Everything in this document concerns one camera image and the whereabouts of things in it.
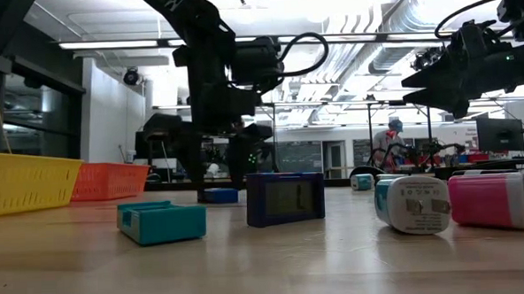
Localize black monitor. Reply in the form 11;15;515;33
475;115;524;154

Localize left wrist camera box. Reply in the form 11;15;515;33
233;35;286;86

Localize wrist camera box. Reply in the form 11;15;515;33
233;35;286;86
458;19;501;55

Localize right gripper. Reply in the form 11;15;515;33
398;47;517;122

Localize dark blue digital clock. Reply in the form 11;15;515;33
243;169;328;229

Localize orange plastic basket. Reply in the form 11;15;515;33
70;160;152;203

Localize small blue box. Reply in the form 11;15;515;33
201;186;240;205

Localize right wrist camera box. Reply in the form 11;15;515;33
458;19;501;55

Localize black left camera cable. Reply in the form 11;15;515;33
276;31;331;79

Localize black camera cable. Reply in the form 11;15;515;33
432;0;513;41
276;31;331;79

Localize light blue digital clock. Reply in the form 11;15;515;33
116;198;209;248

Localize pink white plug charger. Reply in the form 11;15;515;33
447;170;524;234

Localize black right camera cable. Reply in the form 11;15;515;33
432;0;513;41

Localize black ceiling spotlight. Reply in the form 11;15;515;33
122;66;143;88

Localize small teal cube charger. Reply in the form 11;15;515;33
349;172;375;192

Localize blue white plug charger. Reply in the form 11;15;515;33
373;174;452;238

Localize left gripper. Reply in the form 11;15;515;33
186;82;277;205

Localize ceiling light strip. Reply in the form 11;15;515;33
58;37;160;52

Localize person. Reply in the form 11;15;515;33
371;118;408;174

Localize yellow plastic basket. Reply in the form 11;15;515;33
0;147;87;219

